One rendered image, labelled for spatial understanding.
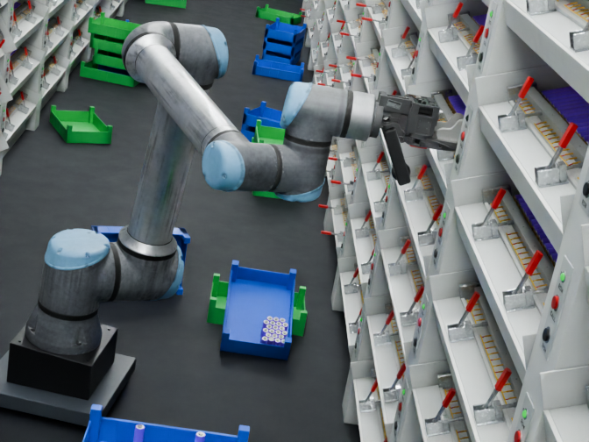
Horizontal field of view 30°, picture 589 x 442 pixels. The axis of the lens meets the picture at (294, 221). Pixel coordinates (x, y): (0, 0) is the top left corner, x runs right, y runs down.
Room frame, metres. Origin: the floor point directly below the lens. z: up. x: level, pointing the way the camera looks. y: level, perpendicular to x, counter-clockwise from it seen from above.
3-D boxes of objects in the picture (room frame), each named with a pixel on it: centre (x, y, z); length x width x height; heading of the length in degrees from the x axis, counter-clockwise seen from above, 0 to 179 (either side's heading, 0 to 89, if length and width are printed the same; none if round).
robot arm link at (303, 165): (1.97, 0.01, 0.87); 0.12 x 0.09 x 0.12; 122
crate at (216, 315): (3.10, 0.07, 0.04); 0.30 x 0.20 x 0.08; 94
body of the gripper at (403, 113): (1.99, -0.17, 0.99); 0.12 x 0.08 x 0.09; 94
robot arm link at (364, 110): (1.99, -0.09, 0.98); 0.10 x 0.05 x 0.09; 4
